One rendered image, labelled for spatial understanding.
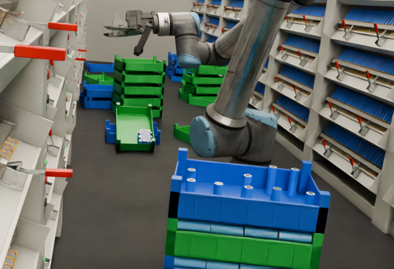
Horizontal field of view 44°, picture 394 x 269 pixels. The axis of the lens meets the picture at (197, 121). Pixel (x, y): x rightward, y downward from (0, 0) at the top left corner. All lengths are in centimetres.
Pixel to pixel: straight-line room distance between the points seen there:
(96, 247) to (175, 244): 71
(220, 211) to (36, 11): 48
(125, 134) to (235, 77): 121
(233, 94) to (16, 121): 91
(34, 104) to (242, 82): 88
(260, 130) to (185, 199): 89
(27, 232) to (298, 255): 50
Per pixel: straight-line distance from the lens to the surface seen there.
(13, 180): 68
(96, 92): 346
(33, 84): 83
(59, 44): 152
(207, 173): 111
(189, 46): 188
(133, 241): 169
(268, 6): 150
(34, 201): 89
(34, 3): 82
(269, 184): 109
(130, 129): 271
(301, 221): 95
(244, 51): 155
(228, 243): 96
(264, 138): 178
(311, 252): 99
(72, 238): 170
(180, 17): 191
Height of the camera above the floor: 81
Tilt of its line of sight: 14 degrees down
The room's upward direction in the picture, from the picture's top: 6 degrees clockwise
